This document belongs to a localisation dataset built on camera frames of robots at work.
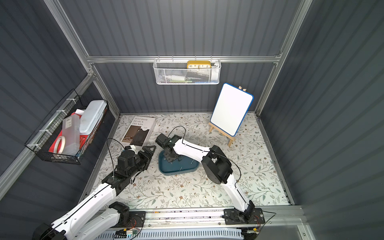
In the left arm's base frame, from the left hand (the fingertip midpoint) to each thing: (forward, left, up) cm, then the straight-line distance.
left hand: (154, 151), depth 79 cm
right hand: (+6, -9, -13) cm, 17 cm away
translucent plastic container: (+1, +36, +16) cm, 39 cm away
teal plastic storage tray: (-4, -10, -10) cm, 15 cm away
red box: (+1, +31, +12) cm, 34 cm away
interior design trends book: (+24, +17, -13) cm, 33 cm away
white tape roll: (-4, +41, +13) cm, 43 cm away
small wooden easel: (+16, -44, -9) cm, 48 cm away
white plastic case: (+12, +31, +15) cm, 37 cm away
